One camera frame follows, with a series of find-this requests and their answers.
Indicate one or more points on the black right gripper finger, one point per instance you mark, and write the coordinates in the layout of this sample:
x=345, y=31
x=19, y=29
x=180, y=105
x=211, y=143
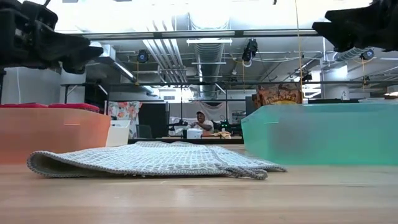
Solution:
x=348, y=35
x=351, y=15

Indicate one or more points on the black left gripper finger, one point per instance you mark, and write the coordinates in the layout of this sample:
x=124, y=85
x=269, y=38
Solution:
x=74, y=66
x=68, y=48

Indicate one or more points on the orange spice packet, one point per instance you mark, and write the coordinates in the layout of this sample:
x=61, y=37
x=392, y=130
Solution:
x=280, y=95

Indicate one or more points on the round black ceiling device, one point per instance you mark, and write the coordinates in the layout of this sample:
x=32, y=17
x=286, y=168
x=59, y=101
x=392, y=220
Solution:
x=367, y=54
x=142, y=56

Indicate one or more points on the floral cloth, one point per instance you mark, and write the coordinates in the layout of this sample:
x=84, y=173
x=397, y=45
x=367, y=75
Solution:
x=122, y=110

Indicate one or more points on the orange translucent plastic bin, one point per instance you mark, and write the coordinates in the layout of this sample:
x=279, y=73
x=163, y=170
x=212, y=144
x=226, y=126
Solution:
x=53, y=133

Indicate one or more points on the white plastic bin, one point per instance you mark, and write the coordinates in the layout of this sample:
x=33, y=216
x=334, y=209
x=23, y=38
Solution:
x=118, y=135

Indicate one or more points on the green silicone mat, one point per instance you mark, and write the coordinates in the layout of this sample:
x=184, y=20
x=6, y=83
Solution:
x=311, y=133

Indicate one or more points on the grey woven dish cloth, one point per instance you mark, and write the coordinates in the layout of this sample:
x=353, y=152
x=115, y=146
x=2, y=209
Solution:
x=149, y=158

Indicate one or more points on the white box appliance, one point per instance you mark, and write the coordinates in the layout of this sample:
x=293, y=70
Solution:
x=194, y=133

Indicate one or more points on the person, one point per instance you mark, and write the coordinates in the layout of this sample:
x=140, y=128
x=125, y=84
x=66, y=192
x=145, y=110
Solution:
x=202, y=119

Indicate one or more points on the grey hanging sheet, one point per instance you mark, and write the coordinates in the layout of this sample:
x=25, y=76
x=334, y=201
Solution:
x=217, y=107

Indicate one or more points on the background robot with green lights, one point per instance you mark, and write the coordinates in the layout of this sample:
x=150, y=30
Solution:
x=228, y=127

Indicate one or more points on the corrugated ceiling duct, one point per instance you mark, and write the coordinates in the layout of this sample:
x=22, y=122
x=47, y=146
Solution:
x=348, y=54
x=209, y=59

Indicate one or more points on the black ceiling-hung camera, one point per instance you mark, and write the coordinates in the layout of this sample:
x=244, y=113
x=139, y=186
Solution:
x=250, y=49

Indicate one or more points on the black aluminium rig frame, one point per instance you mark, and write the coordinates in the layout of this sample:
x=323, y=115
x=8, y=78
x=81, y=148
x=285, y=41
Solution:
x=161, y=141

